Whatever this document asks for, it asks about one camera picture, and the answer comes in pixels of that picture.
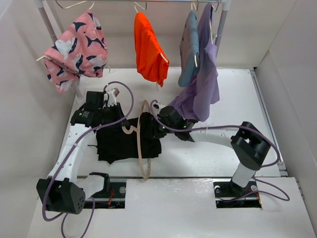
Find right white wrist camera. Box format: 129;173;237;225
153;102;166;115

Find aluminium rail front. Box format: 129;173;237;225
77;176;232;180

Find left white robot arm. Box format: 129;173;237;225
36;88;125;214

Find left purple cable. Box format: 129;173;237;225
42;80;135;238

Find pink bird-print shorts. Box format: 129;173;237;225
43;9;107;93

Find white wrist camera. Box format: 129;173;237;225
104;88;119;108
153;102;166;115

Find aluminium rail right side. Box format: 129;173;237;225
250;69;289;177

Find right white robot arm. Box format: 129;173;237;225
150;103;271;195

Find wooden hanger under lilac shirt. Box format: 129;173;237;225
209;0;221;44

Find wooden hanger under pink shorts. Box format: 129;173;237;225
36;0;95;62

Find wooden hanger under blue shorts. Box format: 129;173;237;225
191;2;198;67

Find lilac purple shirt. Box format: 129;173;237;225
169;3;220;121

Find purple cable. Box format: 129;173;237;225
150;99;290;202
42;80;135;238

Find orange shorts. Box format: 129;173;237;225
133;11;170;88

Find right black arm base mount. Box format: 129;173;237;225
213;179;262;208

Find grey metal clothes rack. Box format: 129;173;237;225
34;0;232;97

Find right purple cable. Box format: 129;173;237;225
150;99;290;202

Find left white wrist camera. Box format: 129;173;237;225
104;88;119;108

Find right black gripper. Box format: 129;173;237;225
144;116;177;139

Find blue-grey shorts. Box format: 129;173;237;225
178;11;199;87

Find aluminium rail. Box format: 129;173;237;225
250;69;289;177
77;176;232;180

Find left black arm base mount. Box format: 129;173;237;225
92;178;127;209

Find black trousers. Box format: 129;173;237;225
96;112;161;164

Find wooden hanger under orange shorts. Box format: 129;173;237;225
133;0;169;91

